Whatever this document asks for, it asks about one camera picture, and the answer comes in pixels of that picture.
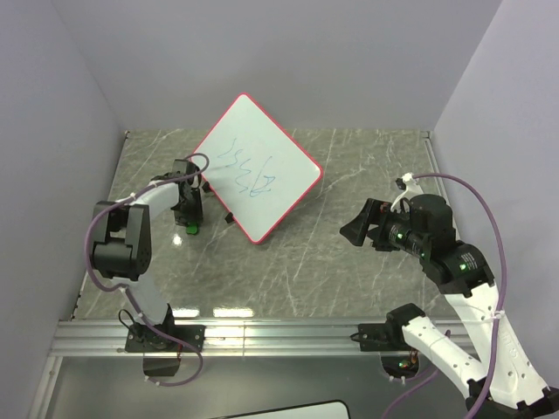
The green whiteboard eraser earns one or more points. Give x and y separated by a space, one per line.
192 229

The red framed whiteboard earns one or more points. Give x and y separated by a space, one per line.
256 169

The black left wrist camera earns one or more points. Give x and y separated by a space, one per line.
184 170

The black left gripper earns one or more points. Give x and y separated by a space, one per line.
196 215

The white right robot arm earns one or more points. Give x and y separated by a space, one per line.
499 381

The white tablet at bottom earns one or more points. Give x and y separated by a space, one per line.
319 410

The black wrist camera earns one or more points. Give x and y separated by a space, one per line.
431 215
184 170

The aluminium mounting rail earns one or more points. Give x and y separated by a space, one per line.
298 337

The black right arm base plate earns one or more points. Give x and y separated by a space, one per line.
377 337

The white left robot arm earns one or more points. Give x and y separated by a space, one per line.
119 248

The metal wire whiteboard stand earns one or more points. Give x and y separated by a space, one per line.
206 187

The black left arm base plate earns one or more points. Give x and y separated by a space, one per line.
141 339

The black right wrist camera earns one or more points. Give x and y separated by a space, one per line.
431 215

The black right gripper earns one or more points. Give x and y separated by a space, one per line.
375 210

